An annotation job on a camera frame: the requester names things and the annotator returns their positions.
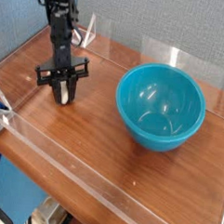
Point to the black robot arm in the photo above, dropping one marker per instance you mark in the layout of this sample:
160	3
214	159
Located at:
62	18

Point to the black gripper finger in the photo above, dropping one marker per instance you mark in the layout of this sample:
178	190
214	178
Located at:
56	90
71	83

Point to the clear acrylic corner bracket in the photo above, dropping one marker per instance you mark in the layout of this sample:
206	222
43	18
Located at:
82	38

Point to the blue plastic bowl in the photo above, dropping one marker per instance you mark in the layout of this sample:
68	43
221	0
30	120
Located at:
161	106

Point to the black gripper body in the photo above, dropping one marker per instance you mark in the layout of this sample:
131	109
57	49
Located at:
63	67

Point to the clear acrylic back barrier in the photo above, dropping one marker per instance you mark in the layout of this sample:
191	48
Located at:
138	49

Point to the clear acrylic front barrier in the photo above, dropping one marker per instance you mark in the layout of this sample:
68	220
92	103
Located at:
91	197

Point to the metal table leg frame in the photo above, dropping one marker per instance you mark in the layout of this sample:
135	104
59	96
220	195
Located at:
48	212

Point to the clear acrylic barrier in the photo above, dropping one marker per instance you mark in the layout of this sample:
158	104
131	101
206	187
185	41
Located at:
138	49
91	197

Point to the white toy mushroom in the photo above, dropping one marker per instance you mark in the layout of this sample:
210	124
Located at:
64	92

